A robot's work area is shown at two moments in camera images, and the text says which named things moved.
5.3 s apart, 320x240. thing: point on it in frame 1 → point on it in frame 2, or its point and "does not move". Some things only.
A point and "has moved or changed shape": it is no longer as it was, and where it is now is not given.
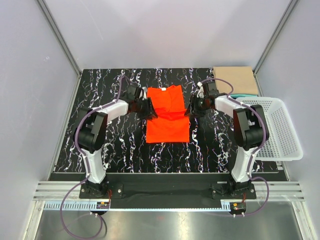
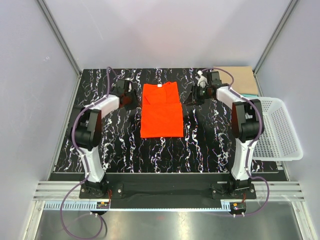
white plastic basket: [283, 144] does not move
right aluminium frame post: [291, 5] does not move
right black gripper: [193, 110] → [192, 99]
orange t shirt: [171, 125] has moved or changed shape
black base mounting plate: [134, 190] does not move
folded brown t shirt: [242, 78] does not move
